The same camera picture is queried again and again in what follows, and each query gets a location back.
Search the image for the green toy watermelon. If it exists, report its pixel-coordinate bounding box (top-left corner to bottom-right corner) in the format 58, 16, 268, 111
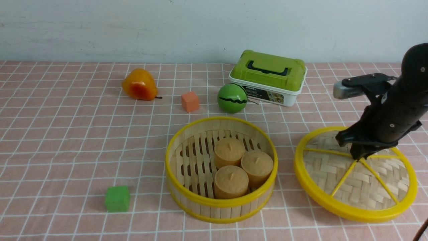
217, 83, 249, 114

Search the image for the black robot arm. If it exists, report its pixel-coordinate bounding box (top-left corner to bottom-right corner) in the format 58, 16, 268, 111
333, 43, 428, 160

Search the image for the dark cable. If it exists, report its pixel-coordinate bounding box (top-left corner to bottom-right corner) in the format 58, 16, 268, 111
413, 218, 428, 241

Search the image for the orange cube block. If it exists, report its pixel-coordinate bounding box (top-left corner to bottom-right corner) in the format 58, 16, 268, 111
181, 91, 199, 113

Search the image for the green cube block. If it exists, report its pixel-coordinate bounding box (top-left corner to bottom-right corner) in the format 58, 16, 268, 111
105, 185, 130, 213

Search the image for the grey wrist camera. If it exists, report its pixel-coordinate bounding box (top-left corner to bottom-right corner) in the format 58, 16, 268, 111
333, 73, 398, 102

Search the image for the green lidded storage box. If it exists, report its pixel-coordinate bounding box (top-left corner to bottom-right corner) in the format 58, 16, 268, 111
229, 50, 308, 107

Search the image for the yellow bamboo steamer basket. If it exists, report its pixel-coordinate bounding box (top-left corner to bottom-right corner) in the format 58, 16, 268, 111
165, 116, 278, 223

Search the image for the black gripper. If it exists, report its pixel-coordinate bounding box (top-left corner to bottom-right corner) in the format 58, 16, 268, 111
336, 75, 422, 161

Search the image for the orange toy pear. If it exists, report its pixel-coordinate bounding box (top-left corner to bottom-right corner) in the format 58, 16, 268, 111
122, 68, 162, 101

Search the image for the yellow woven steamer lid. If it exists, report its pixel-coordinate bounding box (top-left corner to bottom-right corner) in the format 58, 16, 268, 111
294, 127, 418, 223

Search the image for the tan cylindrical bun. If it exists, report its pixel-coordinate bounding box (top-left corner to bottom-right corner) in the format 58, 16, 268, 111
214, 166, 249, 199
214, 138, 246, 169
240, 150, 274, 189

